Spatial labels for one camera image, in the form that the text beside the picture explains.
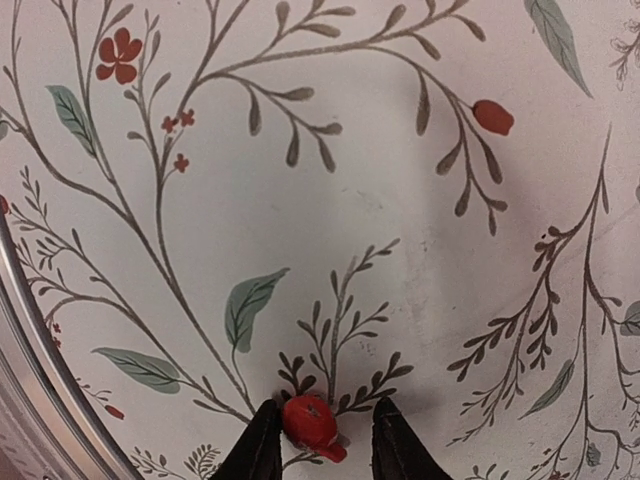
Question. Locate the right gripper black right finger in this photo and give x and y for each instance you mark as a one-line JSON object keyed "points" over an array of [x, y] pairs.
{"points": [[397, 452]]}

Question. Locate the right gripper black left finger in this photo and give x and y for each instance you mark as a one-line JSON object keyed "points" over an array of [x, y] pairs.
{"points": [[257, 453]]}

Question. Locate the red earbud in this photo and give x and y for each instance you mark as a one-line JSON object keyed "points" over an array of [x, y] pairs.
{"points": [[310, 424]]}

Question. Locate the floral patterned table mat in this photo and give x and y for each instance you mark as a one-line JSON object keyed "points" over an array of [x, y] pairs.
{"points": [[216, 203]]}

